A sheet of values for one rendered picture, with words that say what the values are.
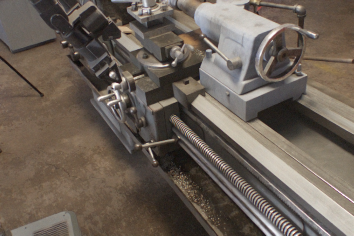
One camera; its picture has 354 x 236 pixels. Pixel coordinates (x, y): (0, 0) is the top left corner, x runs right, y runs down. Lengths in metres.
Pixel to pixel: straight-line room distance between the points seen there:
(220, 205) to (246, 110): 0.51
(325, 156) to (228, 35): 0.60
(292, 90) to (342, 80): 1.85
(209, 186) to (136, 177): 0.80
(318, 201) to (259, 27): 0.67
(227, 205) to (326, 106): 0.61
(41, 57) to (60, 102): 0.97
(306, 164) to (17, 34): 3.55
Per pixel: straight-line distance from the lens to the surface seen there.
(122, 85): 1.88
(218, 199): 1.92
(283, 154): 1.51
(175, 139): 1.91
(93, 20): 1.18
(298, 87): 1.75
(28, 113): 3.55
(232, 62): 1.58
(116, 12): 2.56
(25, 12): 4.48
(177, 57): 1.78
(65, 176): 2.81
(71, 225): 2.15
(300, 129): 1.80
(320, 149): 1.72
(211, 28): 1.77
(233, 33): 1.64
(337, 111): 1.74
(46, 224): 2.20
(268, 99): 1.66
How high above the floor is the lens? 1.82
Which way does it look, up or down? 35 degrees down
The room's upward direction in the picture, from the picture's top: 7 degrees counter-clockwise
